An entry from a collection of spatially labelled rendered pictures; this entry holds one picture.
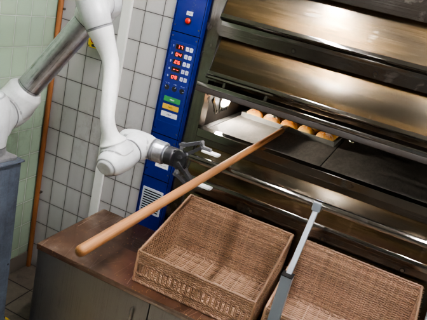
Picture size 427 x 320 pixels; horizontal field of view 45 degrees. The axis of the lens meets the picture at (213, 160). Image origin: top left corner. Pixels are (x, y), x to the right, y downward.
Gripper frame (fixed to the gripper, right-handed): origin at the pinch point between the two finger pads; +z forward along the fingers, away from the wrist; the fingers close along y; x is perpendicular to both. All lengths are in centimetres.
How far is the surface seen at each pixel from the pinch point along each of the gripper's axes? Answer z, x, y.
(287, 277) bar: 39.8, 8.7, 23.9
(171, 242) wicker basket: -24, -36, 56
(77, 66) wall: -105, -50, -9
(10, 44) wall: -121, -18, -17
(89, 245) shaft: 1, 77, -1
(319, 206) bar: 40.1, -13.1, 2.7
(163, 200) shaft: 1.0, 40.0, -1.0
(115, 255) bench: -41, -13, 61
